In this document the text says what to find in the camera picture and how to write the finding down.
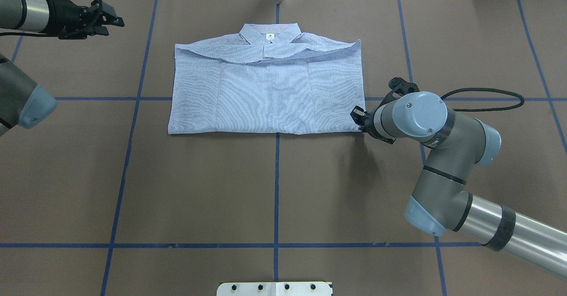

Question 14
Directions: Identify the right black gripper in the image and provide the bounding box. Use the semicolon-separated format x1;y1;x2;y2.
350;105;396;144

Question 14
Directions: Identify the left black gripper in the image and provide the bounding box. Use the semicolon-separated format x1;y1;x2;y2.
44;0;125;39

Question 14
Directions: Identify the light blue striped shirt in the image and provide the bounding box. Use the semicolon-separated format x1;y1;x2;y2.
167;23;365;135

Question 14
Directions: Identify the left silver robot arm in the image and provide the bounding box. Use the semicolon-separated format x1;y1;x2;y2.
0;0;125;135

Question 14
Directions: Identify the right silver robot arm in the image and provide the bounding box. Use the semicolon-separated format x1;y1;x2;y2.
350;91;567;278

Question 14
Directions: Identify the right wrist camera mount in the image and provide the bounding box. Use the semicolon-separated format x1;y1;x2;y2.
379;77;420;107

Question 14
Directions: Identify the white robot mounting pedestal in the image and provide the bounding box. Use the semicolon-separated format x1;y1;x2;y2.
216;281;334;296

